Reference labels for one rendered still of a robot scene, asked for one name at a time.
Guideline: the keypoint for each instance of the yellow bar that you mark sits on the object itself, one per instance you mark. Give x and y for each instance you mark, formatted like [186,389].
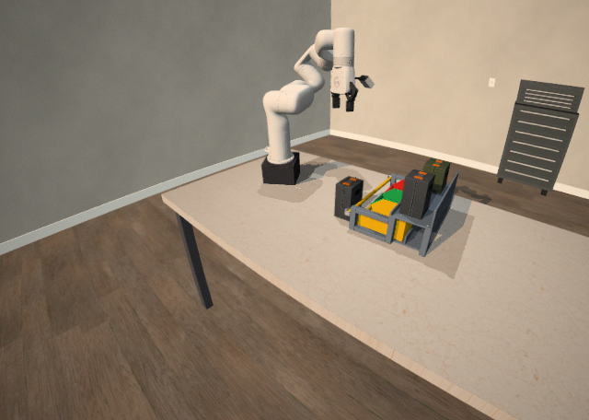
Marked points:
[374,191]

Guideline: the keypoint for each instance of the yellow open bin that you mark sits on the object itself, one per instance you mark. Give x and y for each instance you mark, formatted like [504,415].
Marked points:
[384,207]

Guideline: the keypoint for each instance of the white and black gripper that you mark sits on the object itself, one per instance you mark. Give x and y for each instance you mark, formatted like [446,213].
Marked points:
[342,80]

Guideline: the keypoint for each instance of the red bin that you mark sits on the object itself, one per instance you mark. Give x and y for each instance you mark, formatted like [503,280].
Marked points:
[398,185]

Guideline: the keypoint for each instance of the green open bin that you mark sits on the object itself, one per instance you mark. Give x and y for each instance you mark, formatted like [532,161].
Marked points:
[391,195]

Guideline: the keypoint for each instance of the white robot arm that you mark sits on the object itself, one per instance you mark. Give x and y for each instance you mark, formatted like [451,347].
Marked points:
[338,43]

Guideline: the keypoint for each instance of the grey metal shelf rack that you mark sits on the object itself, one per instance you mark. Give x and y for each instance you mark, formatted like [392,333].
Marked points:
[415,238]

